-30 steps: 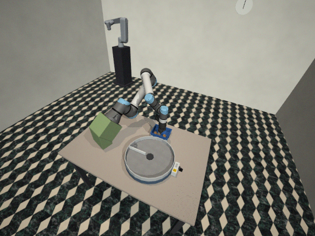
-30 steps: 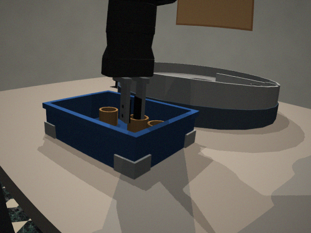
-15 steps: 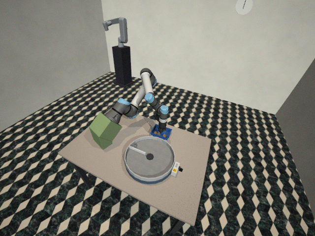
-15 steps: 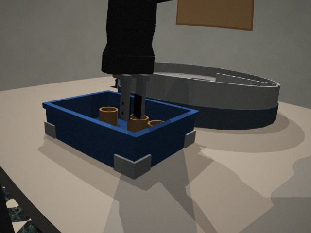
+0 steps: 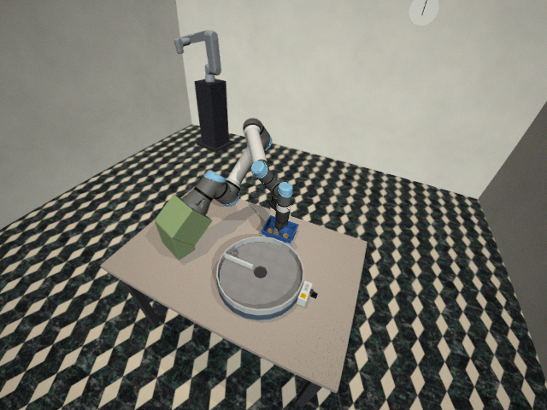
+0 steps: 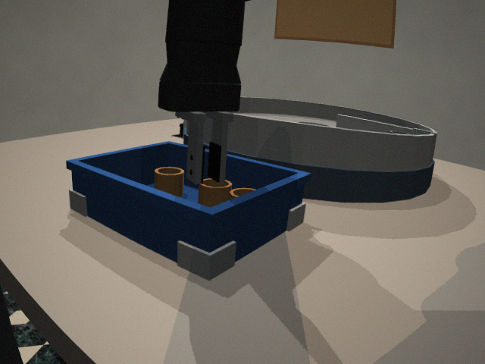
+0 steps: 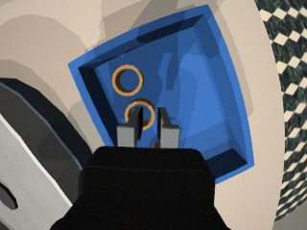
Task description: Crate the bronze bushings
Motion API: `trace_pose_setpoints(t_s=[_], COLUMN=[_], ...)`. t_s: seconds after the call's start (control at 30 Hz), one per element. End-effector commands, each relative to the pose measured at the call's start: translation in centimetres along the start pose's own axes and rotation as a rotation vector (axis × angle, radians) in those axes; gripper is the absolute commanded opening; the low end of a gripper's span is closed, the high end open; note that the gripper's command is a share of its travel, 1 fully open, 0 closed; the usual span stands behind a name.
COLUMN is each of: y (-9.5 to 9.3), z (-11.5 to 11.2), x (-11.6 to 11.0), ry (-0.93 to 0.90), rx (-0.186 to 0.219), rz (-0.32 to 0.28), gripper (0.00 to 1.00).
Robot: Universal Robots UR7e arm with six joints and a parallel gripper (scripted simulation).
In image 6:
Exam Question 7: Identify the blue plastic crate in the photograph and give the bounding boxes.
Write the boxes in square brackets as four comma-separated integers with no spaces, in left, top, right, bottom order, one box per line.
[66,141,311,281]

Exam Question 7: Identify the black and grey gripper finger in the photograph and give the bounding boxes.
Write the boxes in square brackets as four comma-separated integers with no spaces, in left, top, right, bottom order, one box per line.
[202,111,234,182]
[175,111,206,184]

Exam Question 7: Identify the bronze bushing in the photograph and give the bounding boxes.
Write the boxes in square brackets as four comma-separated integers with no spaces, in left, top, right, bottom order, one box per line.
[198,178,232,208]
[155,167,184,197]
[230,188,255,200]

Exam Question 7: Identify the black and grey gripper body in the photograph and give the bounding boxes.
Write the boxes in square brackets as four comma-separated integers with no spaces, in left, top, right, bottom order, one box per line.
[158,0,250,112]

